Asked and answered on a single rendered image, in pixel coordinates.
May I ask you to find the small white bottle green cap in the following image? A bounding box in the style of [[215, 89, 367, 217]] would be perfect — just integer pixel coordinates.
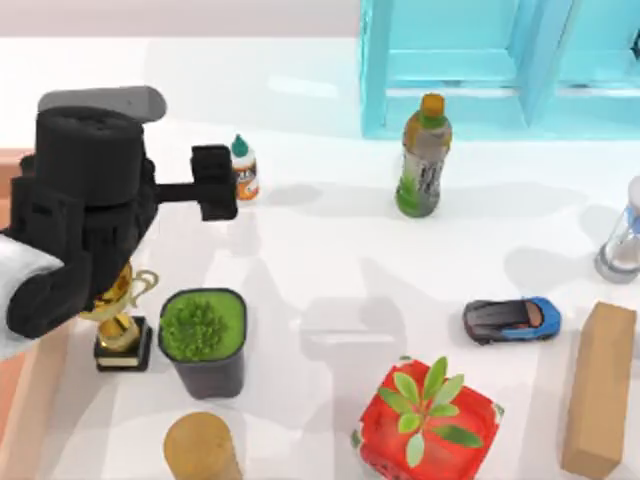
[[230, 134, 262, 202]]

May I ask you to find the gold trophy black base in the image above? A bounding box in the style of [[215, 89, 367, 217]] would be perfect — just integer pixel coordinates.
[[79, 259, 162, 373]]

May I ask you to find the pale grey rounded box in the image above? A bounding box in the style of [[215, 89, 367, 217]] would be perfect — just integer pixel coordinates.
[[37, 86, 168, 125]]

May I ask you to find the black pot green plant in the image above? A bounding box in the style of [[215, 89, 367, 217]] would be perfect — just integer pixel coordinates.
[[157, 286, 249, 400]]

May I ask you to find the green bottle orange cap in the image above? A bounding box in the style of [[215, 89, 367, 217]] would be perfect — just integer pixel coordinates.
[[394, 92, 454, 220]]

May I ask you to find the shallow salmon-coloured box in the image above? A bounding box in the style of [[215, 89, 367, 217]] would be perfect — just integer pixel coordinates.
[[0, 148, 69, 480]]

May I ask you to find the brown wooden cylinder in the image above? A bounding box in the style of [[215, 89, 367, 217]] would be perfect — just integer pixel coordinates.
[[163, 411, 244, 480]]

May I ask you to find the light blue rack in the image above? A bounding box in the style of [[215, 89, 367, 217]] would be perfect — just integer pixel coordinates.
[[357, 0, 640, 141]]

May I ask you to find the red pot leafy plant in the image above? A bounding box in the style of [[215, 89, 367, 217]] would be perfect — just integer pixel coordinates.
[[349, 355, 506, 480]]

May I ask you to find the blue and grey toy car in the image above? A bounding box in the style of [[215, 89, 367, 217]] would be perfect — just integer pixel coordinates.
[[461, 295, 563, 347]]

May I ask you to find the grey sand timer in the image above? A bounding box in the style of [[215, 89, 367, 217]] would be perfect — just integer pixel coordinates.
[[594, 174, 640, 286]]

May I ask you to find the brown wooden block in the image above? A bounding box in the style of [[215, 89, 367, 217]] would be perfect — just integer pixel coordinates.
[[560, 299, 639, 474]]

